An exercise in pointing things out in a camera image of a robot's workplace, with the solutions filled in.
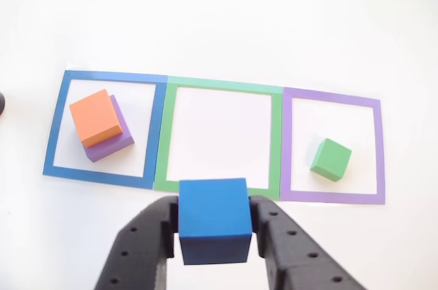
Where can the purple square frame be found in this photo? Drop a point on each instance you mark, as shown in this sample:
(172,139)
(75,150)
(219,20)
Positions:
(380,153)

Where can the orange square block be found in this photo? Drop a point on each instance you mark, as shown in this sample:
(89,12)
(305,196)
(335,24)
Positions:
(94,115)

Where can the purple square block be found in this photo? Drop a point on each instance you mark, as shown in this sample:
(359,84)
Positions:
(119,146)

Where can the black camera tripod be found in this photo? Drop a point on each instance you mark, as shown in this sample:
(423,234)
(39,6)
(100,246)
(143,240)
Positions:
(1,103)

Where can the blue square frame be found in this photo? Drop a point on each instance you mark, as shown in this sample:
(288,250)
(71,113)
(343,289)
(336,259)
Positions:
(54,126)

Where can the small blue cube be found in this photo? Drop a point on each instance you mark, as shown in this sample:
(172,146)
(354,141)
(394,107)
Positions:
(214,206)

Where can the green square block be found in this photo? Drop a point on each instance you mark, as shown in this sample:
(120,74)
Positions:
(330,158)

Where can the green square frame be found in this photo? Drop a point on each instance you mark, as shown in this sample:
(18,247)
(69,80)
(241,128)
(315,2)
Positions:
(161,153)

